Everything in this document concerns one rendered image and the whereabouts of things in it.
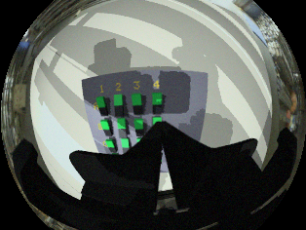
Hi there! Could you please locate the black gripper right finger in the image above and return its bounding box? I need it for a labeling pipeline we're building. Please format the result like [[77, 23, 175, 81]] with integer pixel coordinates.
[[161, 120, 258, 210]]

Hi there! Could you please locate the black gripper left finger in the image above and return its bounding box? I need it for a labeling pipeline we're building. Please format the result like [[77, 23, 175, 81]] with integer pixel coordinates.
[[69, 122, 162, 212]]

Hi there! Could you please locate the grey switch panel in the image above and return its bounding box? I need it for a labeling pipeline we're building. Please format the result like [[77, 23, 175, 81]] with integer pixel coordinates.
[[82, 69, 209, 155]]

